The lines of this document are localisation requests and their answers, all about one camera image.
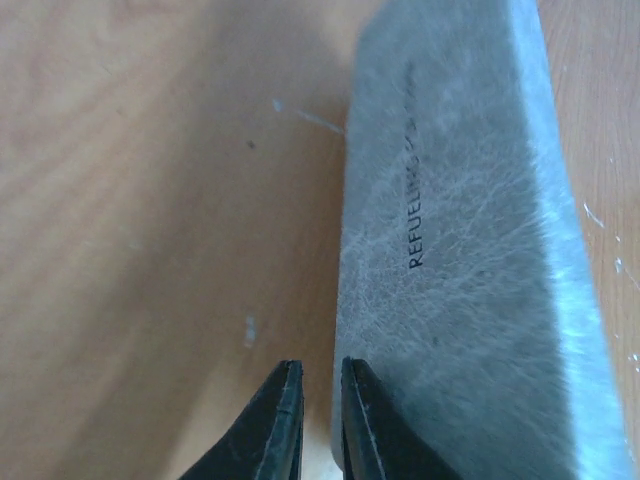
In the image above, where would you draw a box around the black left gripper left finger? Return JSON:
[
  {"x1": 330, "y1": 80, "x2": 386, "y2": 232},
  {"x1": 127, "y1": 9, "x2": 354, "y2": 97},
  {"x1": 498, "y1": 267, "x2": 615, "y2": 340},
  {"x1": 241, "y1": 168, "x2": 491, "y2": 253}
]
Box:
[{"x1": 182, "y1": 360, "x2": 304, "y2": 480}]

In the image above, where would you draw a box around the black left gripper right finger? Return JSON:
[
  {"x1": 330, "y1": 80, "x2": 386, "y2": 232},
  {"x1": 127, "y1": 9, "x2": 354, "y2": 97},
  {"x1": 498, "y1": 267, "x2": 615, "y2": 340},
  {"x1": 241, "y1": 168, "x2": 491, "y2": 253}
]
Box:
[{"x1": 341, "y1": 357, "x2": 460, "y2": 480}]

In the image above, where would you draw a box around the grey glasses case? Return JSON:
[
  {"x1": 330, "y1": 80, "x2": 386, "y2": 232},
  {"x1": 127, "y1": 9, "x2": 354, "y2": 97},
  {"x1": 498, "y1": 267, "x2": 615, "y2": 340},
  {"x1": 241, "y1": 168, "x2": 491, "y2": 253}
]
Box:
[{"x1": 335, "y1": 1, "x2": 635, "y2": 479}]

